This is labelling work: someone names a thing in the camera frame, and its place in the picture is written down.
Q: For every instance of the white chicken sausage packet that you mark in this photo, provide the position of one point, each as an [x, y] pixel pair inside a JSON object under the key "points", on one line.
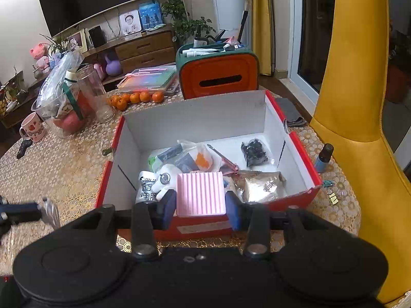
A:
{"points": [[146, 181]]}

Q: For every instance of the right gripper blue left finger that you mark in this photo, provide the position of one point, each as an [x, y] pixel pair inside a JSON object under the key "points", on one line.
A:
{"points": [[148, 217]]}

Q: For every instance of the pink binder clip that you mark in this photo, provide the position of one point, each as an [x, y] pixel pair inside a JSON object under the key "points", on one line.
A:
{"points": [[227, 166]]}

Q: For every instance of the pink strawberry mug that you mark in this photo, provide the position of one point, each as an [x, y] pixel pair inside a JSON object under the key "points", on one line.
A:
{"points": [[32, 128]]}

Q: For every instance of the green potted plant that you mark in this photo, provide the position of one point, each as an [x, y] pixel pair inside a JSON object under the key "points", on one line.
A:
{"points": [[183, 23]]}

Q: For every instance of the clear glass jar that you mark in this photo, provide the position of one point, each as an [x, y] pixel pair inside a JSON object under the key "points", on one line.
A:
{"points": [[92, 88]]}

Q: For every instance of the black remote control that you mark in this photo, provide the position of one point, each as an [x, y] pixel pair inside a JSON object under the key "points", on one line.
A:
{"points": [[25, 144]]}

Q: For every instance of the orange mandarin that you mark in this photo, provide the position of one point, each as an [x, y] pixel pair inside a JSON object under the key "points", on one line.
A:
{"points": [[158, 97]]}

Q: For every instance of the wooden tv cabinet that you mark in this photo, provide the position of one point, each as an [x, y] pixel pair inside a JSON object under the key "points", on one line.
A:
{"points": [[144, 49]]}

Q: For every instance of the clear fruit bowl with apples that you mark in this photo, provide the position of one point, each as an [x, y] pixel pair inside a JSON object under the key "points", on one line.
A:
{"points": [[61, 102]]}

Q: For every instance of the black hair clip bag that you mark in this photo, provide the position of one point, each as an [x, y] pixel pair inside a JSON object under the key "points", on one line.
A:
{"points": [[254, 153]]}

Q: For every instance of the small dark glass bottle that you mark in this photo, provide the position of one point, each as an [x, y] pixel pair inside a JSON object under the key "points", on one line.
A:
{"points": [[324, 158]]}

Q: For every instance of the orange green storage stool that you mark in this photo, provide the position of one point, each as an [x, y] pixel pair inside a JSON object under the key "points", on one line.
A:
{"points": [[216, 69]]}

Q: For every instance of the pink pig plush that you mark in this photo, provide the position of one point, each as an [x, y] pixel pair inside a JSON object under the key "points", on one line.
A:
{"points": [[40, 54]]}

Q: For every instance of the silver foil snack bag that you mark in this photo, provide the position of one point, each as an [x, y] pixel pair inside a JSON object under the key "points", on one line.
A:
{"points": [[259, 187]]}

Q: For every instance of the framed portrait photo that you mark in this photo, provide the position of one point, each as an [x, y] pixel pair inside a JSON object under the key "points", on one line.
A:
{"points": [[130, 22]]}

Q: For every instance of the stack of colourful books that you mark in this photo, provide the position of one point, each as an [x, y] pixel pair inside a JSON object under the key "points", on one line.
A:
{"points": [[155, 79]]}

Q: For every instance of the red white cardboard box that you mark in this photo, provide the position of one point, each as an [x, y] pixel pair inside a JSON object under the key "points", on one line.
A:
{"points": [[178, 134]]}

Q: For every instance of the yellow chair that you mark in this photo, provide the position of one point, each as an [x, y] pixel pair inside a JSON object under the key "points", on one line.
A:
{"points": [[348, 114]]}

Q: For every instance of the white tooth plush keychain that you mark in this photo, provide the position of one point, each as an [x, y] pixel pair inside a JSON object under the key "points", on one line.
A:
{"points": [[166, 180]]}

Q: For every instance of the pink sticky note pad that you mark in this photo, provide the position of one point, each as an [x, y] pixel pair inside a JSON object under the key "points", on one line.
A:
{"points": [[200, 194]]}

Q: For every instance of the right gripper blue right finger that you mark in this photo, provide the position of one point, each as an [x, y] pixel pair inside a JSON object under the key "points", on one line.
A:
{"points": [[254, 219]]}

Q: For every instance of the green leaf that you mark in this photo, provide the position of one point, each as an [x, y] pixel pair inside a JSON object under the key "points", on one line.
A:
{"points": [[107, 151]]}

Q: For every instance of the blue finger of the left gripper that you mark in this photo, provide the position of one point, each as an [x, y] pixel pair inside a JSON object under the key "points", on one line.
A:
{"points": [[23, 213]]}

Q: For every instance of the purple gourd vase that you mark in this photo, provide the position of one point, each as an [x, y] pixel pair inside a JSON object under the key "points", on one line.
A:
{"points": [[113, 67]]}

